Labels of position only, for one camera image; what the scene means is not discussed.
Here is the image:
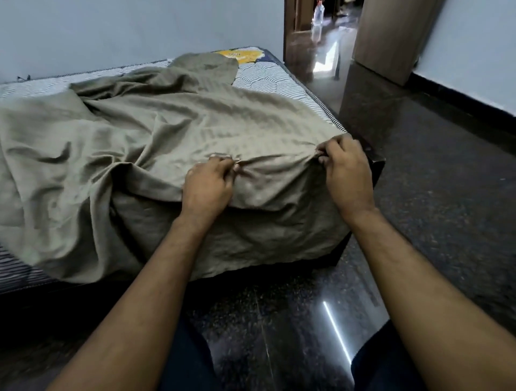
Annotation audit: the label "person's right hand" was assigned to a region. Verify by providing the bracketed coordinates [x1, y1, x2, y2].
[314, 134, 378, 225]

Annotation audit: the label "person's left hand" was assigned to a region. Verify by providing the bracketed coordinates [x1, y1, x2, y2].
[181, 156, 241, 226]

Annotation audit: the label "plain taupe bed sheet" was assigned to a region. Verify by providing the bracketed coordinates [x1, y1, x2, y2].
[0, 52, 352, 285]

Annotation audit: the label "person's left forearm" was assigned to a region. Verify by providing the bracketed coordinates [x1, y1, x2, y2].
[46, 215, 206, 391]

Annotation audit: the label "person's right forearm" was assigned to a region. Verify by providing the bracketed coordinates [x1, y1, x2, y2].
[348, 207, 516, 391]

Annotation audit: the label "person's dark trousers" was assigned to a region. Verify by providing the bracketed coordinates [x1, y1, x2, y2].
[159, 318, 428, 391]

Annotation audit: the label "white striped mattress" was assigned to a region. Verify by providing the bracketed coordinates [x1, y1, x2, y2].
[0, 46, 347, 295]

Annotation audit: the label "dark brown door panel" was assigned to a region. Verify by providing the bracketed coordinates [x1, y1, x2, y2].
[283, 0, 316, 61]

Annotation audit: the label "dark wooden bed frame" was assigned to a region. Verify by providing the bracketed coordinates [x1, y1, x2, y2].
[330, 136, 386, 269]

